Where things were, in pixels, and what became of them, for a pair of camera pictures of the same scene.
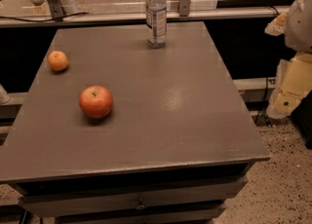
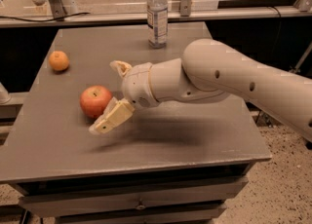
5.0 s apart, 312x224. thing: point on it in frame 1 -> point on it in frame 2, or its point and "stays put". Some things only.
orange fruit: (58, 60) stays put
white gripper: (299, 26) -> (136, 84)
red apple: (96, 100) stays put
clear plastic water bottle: (156, 17) stays put
